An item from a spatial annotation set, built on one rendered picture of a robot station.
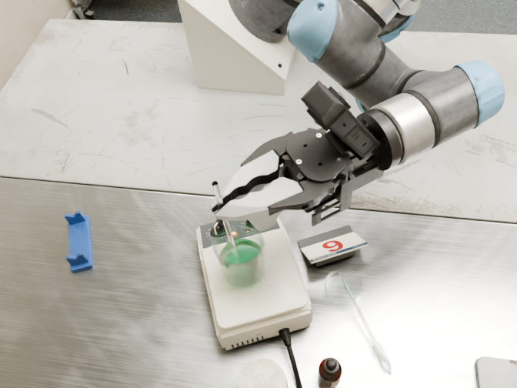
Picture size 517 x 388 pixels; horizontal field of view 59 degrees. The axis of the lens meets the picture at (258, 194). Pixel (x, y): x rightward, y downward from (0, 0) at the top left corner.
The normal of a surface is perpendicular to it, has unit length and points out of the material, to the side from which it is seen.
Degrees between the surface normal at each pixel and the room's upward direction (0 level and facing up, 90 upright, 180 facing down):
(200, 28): 90
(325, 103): 32
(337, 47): 72
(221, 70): 90
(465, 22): 0
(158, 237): 0
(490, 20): 0
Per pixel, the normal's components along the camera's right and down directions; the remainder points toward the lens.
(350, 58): 0.10, 0.60
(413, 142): 0.37, 0.36
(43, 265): -0.07, -0.57
